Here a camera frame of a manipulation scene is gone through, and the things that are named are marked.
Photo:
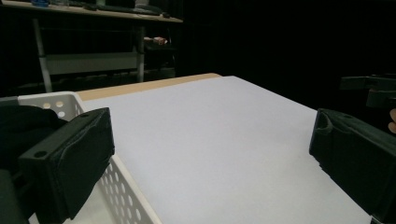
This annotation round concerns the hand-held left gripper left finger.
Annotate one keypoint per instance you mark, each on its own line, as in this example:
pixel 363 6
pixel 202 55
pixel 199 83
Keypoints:
pixel 71 161

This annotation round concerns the blue object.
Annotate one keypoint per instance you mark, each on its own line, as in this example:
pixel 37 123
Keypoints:
pixel 39 3

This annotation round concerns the dark cloth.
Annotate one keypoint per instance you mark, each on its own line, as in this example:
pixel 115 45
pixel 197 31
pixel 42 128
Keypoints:
pixel 21 130

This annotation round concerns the white table sheet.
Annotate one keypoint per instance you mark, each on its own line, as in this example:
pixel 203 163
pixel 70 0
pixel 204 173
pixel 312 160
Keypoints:
pixel 211 140

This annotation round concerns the dark keyboard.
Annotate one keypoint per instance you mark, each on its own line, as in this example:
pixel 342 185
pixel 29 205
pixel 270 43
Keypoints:
pixel 124 9

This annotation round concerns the dark computer mouse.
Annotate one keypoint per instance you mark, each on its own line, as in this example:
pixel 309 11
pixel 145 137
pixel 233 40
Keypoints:
pixel 166 15

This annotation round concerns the white perforated plastic basket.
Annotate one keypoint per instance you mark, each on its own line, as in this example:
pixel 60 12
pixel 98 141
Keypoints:
pixel 124 193

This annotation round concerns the wooden desk with white legs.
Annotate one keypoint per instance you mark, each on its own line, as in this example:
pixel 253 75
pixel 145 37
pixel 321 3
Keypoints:
pixel 93 63

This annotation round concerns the pink and white object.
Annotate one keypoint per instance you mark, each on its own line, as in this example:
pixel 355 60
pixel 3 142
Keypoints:
pixel 157 40

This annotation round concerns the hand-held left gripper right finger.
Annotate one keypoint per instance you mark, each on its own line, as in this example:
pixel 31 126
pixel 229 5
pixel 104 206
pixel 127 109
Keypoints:
pixel 358 155

